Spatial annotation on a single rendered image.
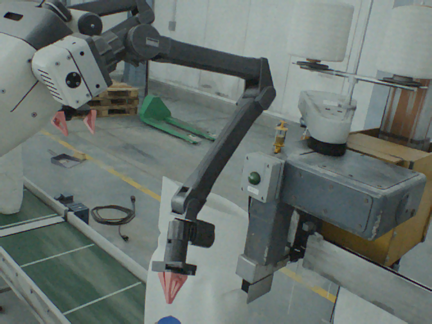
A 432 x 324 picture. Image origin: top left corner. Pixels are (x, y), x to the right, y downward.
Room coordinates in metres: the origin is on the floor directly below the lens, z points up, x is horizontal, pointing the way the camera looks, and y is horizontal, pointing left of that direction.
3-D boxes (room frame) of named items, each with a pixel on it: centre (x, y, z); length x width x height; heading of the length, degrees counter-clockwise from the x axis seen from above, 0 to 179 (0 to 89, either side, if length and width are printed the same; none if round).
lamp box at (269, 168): (0.89, -0.10, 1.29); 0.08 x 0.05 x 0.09; 48
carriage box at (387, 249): (1.20, -0.49, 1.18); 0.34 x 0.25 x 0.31; 138
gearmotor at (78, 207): (2.46, 0.89, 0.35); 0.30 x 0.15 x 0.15; 48
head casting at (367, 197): (0.93, -0.29, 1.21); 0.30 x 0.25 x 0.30; 48
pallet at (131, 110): (6.59, 2.06, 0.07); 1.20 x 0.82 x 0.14; 136
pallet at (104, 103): (6.60, 2.05, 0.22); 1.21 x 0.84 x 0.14; 138
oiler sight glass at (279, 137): (0.95, -0.14, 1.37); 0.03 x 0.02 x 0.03; 48
